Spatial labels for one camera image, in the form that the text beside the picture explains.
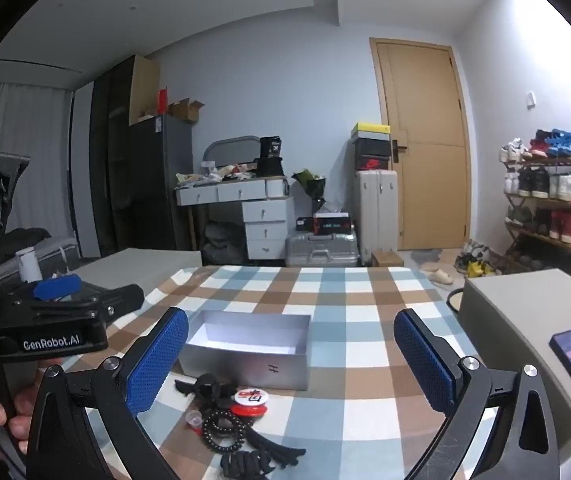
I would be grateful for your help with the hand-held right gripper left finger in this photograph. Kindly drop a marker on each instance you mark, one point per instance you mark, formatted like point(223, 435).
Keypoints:
point(158, 360)

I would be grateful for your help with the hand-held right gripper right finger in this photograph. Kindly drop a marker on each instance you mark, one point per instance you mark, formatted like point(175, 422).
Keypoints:
point(423, 360)

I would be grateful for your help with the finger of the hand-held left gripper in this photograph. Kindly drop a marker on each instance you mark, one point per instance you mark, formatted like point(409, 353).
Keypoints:
point(55, 287)
point(125, 297)

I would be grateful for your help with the silver cardboard box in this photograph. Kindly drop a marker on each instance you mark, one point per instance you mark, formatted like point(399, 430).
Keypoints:
point(265, 360)

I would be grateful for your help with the white cup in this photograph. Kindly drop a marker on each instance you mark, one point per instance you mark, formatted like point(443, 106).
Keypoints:
point(28, 265)

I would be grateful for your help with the low grey storage box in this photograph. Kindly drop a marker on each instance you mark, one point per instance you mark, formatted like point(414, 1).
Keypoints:
point(135, 262)

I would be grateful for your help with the dark cloth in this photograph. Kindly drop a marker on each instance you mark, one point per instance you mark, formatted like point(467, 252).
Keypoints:
point(25, 240)

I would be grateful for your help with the black claw hair clip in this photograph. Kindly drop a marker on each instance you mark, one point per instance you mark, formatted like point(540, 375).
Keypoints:
point(208, 387)

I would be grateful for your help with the checked tablecloth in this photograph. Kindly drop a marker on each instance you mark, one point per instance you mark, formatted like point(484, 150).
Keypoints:
point(355, 310)

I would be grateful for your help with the beige slippers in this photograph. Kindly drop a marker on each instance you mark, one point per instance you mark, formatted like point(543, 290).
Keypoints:
point(439, 276)

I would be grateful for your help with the red white round container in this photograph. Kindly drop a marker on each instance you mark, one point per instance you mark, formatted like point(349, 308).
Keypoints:
point(248, 400)

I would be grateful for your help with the large grey storage box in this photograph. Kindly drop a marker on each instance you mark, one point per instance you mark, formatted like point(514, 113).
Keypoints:
point(510, 310)

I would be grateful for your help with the grey slippers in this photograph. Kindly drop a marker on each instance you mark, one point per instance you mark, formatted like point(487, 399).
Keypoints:
point(424, 256)

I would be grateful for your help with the small brown floor box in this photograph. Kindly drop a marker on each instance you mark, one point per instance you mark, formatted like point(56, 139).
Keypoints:
point(387, 259)

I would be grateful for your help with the pile of loose shoes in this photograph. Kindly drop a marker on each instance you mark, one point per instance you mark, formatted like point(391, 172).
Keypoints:
point(473, 260)

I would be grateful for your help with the grey bag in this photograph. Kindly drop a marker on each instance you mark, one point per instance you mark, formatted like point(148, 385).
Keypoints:
point(223, 242)

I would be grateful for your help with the dark refrigerator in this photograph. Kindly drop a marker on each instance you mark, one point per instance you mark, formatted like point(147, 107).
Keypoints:
point(160, 180)

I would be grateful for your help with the dark wardrobe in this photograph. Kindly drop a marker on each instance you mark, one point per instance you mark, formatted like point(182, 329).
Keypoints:
point(115, 160)

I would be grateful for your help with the long black hair clip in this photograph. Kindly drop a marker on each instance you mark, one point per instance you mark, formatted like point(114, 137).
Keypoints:
point(275, 445)

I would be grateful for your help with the silver flat suitcase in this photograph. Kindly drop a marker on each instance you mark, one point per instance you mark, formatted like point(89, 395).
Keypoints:
point(320, 250)

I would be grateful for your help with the white upright suitcase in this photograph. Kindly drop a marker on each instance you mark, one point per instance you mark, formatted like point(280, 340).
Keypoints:
point(376, 215)

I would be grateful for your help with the desk clutter pile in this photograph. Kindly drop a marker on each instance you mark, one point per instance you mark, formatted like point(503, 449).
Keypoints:
point(215, 174)

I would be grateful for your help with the white desk with drawers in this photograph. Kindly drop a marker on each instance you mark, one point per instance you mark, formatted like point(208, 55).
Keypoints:
point(265, 220)

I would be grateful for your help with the black box with red trim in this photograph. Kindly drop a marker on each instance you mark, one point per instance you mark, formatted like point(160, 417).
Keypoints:
point(333, 224)

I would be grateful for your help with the white curtain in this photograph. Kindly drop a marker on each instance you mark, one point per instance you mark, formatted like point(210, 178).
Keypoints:
point(25, 120)

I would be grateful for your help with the wooden door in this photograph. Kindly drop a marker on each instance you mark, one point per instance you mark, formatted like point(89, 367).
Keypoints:
point(430, 185)

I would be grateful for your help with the grey arched mirror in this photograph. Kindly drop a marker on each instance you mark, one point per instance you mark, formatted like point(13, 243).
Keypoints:
point(225, 147)

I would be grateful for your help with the open cardboard box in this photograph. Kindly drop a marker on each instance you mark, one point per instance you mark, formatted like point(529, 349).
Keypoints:
point(185, 110)

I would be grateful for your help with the red packet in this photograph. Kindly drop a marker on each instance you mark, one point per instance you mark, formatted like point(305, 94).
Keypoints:
point(163, 102)

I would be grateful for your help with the black stacked bags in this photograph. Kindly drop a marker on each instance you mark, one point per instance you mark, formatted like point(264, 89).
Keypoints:
point(270, 157)

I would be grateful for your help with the black red shoebox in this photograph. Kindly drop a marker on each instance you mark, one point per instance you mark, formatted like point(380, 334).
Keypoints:
point(371, 162)

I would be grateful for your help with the black wrapped bouquet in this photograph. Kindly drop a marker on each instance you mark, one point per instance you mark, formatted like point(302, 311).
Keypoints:
point(310, 182)

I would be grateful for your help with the shoe rack with shoes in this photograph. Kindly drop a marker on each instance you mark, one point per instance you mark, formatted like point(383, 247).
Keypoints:
point(540, 182)

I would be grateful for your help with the plain black shoebox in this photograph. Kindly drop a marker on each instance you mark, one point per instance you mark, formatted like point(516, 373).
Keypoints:
point(371, 148)

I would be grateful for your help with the yellow black shoebox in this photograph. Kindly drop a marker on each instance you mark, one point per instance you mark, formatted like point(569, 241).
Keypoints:
point(369, 131)

